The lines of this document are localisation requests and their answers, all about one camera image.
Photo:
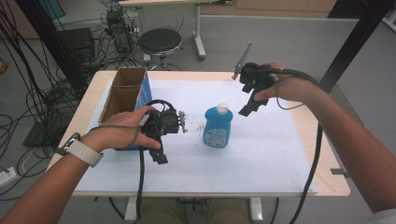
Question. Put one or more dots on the blue bottle with white cap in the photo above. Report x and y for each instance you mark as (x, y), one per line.
(218, 130)

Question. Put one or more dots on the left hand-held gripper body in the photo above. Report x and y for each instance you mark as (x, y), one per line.
(165, 123)

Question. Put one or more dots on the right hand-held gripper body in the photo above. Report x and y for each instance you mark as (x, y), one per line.
(257, 76)

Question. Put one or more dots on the person's right hand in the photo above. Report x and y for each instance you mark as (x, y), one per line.
(292, 90)

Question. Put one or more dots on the black case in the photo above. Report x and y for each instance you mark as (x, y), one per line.
(77, 43)

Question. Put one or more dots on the white power strip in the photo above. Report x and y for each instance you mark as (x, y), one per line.
(7, 177)

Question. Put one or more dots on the black frame post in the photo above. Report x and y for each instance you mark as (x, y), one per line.
(358, 37)
(46, 34)

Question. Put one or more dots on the white band wristwatch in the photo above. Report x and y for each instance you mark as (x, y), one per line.
(84, 153)

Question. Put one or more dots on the grey metal bracket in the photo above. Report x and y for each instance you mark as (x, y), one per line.
(340, 172)

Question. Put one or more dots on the person's left hand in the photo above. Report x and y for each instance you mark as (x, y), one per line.
(120, 132)

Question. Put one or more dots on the blue cardboard box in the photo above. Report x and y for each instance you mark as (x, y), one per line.
(124, 90)

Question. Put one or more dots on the black round stool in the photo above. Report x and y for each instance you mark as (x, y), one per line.
(160, 40)

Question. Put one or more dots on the white table leg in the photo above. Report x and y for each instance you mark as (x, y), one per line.
(256, 211)
(130, 211)

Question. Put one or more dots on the teal panel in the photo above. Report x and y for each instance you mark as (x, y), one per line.
(51, 7)

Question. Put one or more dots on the white-legged desk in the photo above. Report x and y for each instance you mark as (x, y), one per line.
(199, 31)

